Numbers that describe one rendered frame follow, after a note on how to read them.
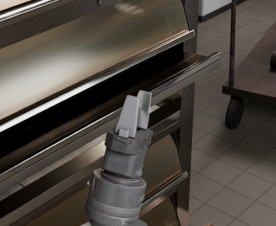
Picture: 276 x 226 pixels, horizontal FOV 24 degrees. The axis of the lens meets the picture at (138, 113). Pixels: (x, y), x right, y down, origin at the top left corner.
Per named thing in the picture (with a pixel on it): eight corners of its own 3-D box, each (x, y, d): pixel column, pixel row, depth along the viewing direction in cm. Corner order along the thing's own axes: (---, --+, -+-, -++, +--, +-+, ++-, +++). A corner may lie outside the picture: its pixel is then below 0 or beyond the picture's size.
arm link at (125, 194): (166, 132, 109) (149, 199, 111) (111, 117, 111) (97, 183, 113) (149, 145, 97) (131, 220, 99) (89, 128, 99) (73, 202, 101)
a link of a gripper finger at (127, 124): (144, 98, 99) (135, 137, 100) (124, 93, 100) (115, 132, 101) (141, 100, 97) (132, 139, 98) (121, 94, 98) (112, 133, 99)
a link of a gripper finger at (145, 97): (135, 89, 107) (127, 125, 108) (154, 94, 106) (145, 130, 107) (138, 88, 108) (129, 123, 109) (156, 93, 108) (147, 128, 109)
